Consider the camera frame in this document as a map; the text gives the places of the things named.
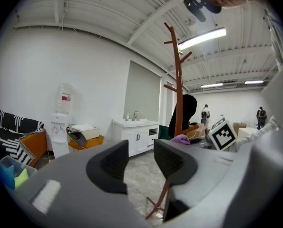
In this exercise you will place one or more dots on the clear plastic bin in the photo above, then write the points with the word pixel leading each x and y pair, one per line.
pixel 8 161

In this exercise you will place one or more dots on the person's right forearm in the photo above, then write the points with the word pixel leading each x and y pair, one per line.
pixel 255 133

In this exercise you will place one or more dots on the orange low table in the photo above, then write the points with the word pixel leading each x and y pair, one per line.
pixel 94 142

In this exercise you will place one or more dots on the white water dispenser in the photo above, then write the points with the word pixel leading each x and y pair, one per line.
pixel 59 136

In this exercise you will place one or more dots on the black hanging coat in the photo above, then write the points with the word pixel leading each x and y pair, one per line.
pixel 186 108

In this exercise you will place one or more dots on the cardboard box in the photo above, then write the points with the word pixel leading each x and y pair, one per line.
pixel 239 126

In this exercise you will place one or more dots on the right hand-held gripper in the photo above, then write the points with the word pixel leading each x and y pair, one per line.
pixel 223 135

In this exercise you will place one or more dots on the white flat box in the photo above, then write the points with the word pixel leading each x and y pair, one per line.
pixel 89 130

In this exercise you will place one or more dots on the blue cloth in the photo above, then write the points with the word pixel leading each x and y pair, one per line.
pixel 6 177

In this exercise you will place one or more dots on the grey window blind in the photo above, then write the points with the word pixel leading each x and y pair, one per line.
pixel 142 91

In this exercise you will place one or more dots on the orange sofa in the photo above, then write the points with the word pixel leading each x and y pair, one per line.
pixel 35 142

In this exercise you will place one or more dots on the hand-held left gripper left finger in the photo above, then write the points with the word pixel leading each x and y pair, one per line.
pixel 72 179

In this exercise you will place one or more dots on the brown coat rack pole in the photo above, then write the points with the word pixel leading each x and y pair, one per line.
pixel 178 79

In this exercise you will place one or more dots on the clear water bottle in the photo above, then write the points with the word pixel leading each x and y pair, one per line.
pixel 64 98

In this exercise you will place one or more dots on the wicker basket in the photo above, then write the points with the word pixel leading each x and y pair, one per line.
pixel 196 131

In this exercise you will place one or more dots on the narrow window blind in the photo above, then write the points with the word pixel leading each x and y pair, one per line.
pixel 169 103

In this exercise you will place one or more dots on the dark green bin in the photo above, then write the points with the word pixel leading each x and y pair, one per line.
pixel 163 132

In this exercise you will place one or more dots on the person's white shirt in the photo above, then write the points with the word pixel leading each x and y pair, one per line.
pixel 282 87

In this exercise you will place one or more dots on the black head-mounted camera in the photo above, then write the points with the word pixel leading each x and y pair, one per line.
pixel 196 6

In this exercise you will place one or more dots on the yellow-green cloth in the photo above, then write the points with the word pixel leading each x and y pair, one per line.
pixel 21 178

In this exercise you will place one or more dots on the chrome faucet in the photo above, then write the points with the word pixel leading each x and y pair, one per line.
pixel 135 115

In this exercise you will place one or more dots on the white soap bottle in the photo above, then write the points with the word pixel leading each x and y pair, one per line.
pixel 127 117

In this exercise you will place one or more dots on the white sink cabinet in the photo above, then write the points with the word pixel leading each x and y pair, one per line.
pixel 134 136

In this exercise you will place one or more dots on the long ceiling light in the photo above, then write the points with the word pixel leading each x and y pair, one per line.
pixel 203 38

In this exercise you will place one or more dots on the black bag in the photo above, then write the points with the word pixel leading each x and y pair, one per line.
pixel 77 138

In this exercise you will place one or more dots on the small ceiling light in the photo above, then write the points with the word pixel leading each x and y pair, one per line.
pixel 211 85
pixel 253 82

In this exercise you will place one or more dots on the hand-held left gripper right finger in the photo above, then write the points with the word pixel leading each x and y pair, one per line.
pixel 203 165

